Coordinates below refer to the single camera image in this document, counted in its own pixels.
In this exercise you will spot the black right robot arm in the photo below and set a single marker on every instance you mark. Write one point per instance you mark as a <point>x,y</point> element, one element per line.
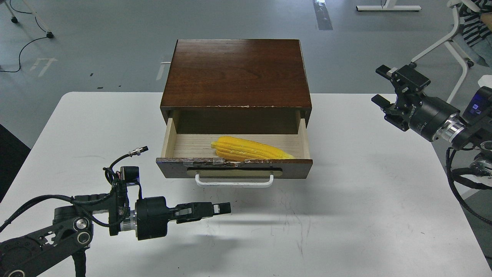
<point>469,133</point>

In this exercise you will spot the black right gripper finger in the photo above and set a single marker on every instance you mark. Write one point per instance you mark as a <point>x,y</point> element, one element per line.
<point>392,114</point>
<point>409,84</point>

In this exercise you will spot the wooden drawer with white handle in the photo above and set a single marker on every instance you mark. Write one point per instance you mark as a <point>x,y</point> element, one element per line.
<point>187,151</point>

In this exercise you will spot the yellow corn cob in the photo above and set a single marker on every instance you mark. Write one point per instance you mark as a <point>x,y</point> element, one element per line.
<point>238,149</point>

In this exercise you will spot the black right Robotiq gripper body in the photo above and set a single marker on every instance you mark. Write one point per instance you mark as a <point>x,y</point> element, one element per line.
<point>431,118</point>

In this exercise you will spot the white chair frame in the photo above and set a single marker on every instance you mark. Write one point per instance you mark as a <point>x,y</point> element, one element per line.
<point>451,44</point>

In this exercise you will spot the white desk leg base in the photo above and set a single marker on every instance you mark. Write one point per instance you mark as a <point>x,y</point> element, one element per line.
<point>388,5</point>

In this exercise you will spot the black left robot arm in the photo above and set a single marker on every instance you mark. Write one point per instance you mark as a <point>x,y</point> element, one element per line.
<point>72,230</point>

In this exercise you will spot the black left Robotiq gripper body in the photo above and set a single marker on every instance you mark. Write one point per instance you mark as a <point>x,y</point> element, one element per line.
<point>150,218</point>

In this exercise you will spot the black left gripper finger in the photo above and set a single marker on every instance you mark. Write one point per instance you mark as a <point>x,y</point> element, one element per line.
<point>191,212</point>

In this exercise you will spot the dark wooden drawer cabinet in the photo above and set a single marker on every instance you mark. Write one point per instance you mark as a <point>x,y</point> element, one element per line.
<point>255,86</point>

